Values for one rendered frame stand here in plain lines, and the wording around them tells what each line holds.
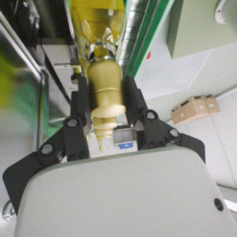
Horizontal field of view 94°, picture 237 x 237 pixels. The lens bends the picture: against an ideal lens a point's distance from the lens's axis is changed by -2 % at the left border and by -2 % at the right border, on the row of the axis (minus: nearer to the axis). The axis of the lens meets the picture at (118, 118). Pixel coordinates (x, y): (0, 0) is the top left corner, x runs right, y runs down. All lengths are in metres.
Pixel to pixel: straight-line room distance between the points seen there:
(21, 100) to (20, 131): 0.05
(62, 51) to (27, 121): 0.27
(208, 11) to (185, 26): 0.06
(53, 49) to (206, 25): 0.50
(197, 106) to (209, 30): 3.34
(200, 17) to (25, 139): 0.56
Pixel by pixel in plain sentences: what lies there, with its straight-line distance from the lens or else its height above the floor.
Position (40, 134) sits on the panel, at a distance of 0.27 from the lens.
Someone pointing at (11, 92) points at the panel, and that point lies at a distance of 0.22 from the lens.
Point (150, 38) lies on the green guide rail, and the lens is 0.33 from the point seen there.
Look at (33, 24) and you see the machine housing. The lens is 0.47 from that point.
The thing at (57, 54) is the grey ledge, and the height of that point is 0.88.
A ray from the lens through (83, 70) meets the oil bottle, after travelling 0.18.
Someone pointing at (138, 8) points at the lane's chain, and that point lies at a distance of 0.38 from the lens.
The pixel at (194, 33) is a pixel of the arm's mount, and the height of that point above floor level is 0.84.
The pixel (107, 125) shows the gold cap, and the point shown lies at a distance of 0.16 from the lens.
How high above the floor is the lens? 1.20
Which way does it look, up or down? 16 degrees down
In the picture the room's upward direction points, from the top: 171 degrees clockwise
